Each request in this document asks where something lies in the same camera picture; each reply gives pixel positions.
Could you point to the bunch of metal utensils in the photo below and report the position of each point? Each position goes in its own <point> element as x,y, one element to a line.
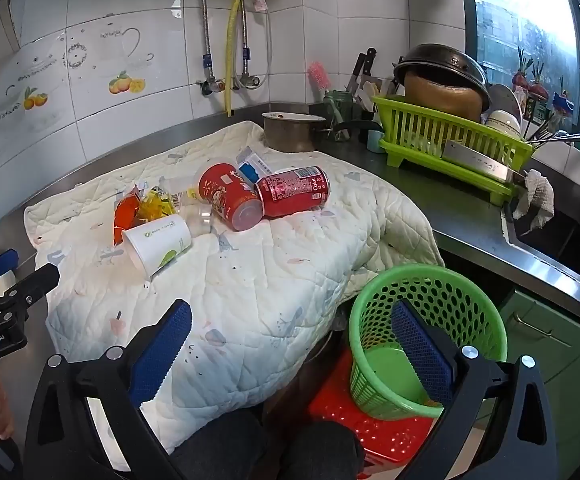
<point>555,136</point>

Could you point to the pink brush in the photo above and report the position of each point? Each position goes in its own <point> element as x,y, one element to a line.
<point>319,76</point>

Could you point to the teal cup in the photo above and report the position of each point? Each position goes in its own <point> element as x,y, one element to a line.
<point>375,141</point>

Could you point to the white green paper cup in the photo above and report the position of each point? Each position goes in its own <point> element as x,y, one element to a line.
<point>157,245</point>

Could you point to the white bowl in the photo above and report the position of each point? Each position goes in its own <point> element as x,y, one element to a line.
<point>502,121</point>

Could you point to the grey plate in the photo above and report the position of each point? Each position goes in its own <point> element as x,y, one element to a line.
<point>505,97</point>

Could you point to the orange snack wrapper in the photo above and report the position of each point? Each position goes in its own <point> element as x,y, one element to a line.
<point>125,215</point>

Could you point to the white plastic lid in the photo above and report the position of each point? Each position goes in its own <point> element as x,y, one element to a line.
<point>202,220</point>

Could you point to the white quilted blanket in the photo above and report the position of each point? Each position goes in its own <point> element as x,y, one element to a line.
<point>270,270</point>

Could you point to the green dish rack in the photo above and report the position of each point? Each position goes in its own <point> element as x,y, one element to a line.
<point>420,125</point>

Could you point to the green glass jar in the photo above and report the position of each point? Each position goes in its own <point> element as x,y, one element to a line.
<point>337,105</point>

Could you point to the clear plastic bottle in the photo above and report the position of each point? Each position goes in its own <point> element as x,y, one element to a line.
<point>182,191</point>

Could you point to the black wok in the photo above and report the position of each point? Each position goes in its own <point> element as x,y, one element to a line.
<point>445,57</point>

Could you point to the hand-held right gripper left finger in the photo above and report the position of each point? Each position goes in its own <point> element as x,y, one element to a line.
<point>162,355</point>

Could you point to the yellow snack wrapper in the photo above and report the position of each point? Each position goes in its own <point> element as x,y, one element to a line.
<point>157,205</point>

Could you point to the red soda can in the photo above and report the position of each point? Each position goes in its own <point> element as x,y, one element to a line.
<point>290,190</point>

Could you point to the green plastic basket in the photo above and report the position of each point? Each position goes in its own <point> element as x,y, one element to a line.
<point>470,305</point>

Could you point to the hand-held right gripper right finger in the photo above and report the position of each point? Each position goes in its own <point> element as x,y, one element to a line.
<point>422,355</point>

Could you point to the red printed paper cup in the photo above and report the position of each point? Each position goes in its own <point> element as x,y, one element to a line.
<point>222,195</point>

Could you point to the person's left hand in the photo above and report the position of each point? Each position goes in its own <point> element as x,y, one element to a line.
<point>0,405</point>

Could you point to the red plastic stool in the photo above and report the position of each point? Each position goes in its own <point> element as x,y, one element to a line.
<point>385,435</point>

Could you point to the green cabinet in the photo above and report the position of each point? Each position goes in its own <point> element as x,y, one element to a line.
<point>565,360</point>

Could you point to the steel sink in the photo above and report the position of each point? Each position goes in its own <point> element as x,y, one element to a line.
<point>565,245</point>

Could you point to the white rag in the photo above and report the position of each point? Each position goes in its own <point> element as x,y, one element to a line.
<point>535,195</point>

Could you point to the blue white carton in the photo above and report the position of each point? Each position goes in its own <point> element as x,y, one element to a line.
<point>255,162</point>

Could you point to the brown pot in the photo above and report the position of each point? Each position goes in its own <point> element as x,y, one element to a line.
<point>440,95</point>

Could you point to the steel cleaver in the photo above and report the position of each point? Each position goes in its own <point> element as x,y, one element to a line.
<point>475,160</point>

